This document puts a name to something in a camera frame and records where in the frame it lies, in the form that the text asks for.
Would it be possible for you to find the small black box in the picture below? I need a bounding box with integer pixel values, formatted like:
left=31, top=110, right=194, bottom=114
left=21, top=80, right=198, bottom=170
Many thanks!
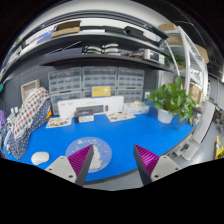
left=74, top=110, right=94, bottom=123

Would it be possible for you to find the illustrated card left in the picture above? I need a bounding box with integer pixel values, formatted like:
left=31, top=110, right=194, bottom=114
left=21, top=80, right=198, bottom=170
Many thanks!
left=47, top=117, right=71, bottom=128

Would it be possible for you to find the round world map mousepad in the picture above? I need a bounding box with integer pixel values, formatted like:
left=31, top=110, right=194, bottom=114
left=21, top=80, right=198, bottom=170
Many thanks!
left=65, top=137, right=112, bottom=173

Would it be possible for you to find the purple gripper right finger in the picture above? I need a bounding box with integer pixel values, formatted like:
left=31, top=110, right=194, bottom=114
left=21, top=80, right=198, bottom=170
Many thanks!
left=133, top=145, right=180, bottom=185

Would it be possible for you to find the grey drawer organizer cabinet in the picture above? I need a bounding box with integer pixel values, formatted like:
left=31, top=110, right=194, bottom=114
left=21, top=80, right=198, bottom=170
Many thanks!
left=48, top=66, right=145, bottom=106

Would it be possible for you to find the white device on shelf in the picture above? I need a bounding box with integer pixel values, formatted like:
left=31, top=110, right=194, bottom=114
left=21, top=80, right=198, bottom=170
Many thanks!
left=143, top=49, right=165, bottom=64

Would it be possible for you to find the checkered fabric bag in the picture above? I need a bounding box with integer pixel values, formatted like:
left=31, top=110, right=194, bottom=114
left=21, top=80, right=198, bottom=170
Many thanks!
left=9, top=87, right=51, bottom=159

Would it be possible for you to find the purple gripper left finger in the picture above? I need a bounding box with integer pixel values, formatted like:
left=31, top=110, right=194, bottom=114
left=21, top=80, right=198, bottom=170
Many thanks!
left=46, top=145, right=94, bottom=186

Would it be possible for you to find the illustrated card right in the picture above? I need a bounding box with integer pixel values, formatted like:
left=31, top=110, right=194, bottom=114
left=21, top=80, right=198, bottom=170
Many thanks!
left=107, top=113, right=134, bottom=122

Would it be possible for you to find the yellow box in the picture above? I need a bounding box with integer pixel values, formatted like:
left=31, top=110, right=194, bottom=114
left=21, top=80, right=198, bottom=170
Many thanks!
left=91, top=86, right=111, bottom=97

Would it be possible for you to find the illustrated card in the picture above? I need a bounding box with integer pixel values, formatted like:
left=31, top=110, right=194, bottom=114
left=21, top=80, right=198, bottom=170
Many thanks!
left=107, top=113, right=134, bottom=122
left=47, top=117, right=71, bottom=128

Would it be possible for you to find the white computer mouse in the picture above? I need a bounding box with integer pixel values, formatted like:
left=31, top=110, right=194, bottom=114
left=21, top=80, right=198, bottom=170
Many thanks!
left=31, top=152, right=50, bottom=165

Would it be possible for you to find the white keyboard box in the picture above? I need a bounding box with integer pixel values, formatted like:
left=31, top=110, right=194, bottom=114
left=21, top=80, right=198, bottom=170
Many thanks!
left=57, top=96, right=124, bottom=118

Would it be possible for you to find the white box with items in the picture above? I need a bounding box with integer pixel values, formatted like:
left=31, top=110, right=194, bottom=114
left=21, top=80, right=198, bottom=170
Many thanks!
left=124, top=101, right=149, bottom=115

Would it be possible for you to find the green potted plant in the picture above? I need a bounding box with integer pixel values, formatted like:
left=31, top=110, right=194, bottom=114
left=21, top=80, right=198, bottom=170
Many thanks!
left=147, top=76, right=196, bottom=124

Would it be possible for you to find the white basket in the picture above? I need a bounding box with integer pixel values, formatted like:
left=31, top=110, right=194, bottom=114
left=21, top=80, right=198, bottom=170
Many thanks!
left=21, top=79, right=40, bottom=101

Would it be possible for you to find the dark metal shelf unit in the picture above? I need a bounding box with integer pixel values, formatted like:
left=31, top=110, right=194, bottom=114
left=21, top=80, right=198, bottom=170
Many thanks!
left=0, top=10, right=168, bottom=82

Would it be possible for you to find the cardboard box on shelf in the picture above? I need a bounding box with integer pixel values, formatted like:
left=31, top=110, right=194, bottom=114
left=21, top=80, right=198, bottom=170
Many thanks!
left=51, top=21, right=80, bottom=38

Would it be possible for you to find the blue table mat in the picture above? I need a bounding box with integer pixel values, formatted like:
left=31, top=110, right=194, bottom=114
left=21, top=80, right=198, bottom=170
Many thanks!
left=4, top=101, right=196, bottom=183

